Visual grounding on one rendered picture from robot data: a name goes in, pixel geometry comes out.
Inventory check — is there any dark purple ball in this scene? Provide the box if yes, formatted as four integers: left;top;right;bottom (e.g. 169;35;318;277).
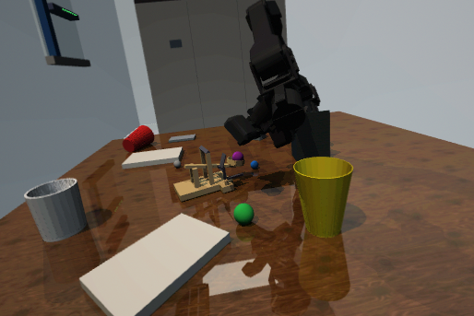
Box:
232;151;243;161

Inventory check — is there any olive yellow cup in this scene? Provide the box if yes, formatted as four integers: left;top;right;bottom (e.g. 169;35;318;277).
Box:
293;157;353;238

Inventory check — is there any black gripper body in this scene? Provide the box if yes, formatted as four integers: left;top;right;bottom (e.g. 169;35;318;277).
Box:
224;95;273;146

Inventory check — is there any green ball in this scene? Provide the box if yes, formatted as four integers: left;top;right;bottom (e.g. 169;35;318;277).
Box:
233;204;254;225

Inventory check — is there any grey handleless cup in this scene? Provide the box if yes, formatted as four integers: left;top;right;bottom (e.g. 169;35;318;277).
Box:
24;179;87;242

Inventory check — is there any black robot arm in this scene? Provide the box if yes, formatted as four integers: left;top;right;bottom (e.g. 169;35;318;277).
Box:
245;0;321;148

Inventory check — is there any red plastic cup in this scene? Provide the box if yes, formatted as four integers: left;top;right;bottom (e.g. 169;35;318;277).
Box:
122;125;154;152

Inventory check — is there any white rectangular slab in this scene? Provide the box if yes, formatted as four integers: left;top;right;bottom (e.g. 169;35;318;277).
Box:
78;214;231;316
122;147;183;169

